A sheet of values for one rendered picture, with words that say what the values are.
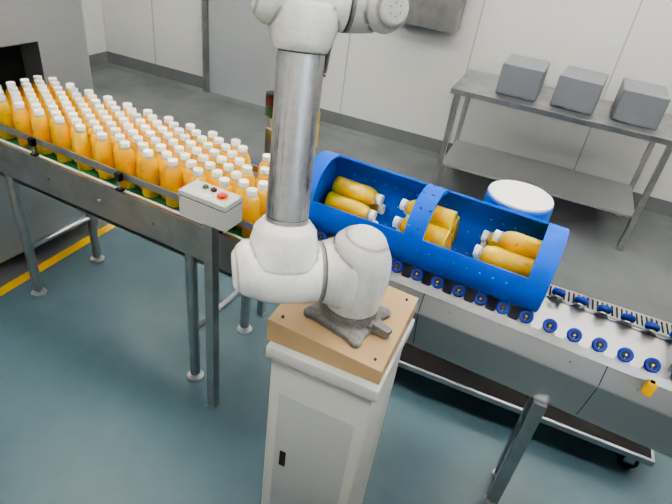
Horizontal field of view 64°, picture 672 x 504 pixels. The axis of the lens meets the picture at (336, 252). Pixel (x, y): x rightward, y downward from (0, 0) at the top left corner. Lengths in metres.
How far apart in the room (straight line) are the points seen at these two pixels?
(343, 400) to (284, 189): 0.59
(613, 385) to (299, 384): 0.97
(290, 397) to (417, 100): 4.13
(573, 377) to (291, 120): 1.21
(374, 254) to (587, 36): 3.97
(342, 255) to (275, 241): 0.17
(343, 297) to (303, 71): 0.53
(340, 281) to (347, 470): 0.62
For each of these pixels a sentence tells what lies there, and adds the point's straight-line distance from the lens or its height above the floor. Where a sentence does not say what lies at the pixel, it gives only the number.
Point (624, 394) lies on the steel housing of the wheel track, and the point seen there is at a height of 0.85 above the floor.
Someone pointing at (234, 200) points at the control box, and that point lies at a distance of 1.86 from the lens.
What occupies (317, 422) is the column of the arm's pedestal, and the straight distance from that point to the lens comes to 1.57.
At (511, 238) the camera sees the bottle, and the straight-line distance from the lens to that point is 1.78.
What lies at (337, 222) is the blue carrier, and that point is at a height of 1.07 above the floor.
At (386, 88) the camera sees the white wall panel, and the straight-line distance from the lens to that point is 5.39.
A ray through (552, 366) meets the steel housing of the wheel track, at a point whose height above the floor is 0.84.
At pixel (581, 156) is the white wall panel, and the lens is 5.26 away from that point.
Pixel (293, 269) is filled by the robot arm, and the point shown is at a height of 1.28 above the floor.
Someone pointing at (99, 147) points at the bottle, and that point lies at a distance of 2.39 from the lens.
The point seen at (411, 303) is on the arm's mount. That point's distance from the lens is 1.56.
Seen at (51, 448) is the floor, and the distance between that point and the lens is 2.59.
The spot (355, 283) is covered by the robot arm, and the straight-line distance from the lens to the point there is 1.28.
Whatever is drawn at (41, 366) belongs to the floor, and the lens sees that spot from 2.92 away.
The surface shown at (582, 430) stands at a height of 0.15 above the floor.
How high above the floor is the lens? 2.00
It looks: 34 degrees down
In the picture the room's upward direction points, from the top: 8 degrees clockwise
